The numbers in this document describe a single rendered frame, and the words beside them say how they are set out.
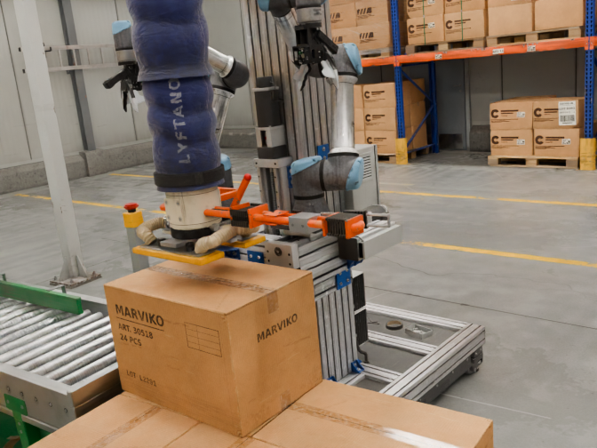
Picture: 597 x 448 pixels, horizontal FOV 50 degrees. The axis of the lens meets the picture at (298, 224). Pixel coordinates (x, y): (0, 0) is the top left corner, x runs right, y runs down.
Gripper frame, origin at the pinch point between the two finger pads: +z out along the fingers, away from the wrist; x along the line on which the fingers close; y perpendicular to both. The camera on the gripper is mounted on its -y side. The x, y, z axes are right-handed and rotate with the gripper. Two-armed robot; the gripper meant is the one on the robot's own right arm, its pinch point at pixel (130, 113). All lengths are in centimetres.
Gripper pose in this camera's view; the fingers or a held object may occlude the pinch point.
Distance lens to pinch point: 270.0
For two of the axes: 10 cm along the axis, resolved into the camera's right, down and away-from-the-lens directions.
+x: -5.3, -1.5, 8.3
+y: 8.4, -2.1, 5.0
